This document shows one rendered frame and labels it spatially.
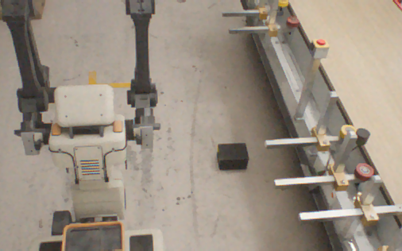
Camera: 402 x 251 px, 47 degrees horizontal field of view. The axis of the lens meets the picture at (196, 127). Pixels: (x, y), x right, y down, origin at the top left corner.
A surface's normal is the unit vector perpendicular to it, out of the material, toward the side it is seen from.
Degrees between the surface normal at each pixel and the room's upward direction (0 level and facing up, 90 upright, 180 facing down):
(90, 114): 48
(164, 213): 0
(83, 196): 82
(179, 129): 0
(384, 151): 0
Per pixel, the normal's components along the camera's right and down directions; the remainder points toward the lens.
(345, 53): 0.06, -0.70
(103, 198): 0.13, 0.61
